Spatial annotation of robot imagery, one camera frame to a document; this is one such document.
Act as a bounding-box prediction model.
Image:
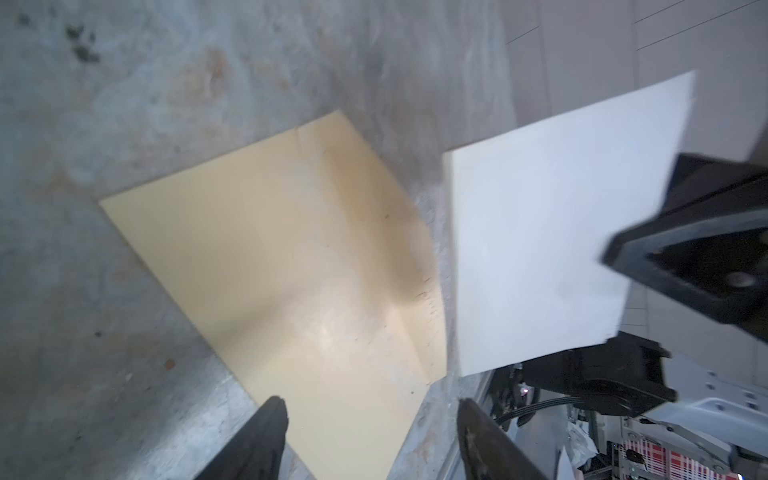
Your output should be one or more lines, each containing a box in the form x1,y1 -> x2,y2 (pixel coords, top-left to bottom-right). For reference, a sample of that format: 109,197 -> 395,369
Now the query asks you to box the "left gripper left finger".
195,396 -> 289,480

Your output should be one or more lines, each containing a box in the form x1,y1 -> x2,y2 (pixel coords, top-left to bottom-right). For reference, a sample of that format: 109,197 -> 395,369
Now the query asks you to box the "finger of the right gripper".
603,153 -> 767,341

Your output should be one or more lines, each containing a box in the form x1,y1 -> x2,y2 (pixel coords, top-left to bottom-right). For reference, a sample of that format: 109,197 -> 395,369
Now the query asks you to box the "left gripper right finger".
456,398 -> 546,480

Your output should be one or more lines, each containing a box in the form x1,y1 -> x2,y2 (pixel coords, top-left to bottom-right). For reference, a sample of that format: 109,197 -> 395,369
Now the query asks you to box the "cream letter paper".
443,72 -> 696,376

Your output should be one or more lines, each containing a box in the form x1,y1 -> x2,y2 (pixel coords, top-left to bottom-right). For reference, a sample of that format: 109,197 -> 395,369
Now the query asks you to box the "yellow manila envelope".
102,111 -> 447,479

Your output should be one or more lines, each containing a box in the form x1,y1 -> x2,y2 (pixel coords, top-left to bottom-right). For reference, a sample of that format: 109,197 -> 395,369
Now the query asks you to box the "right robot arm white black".
521,153 -> 767,479

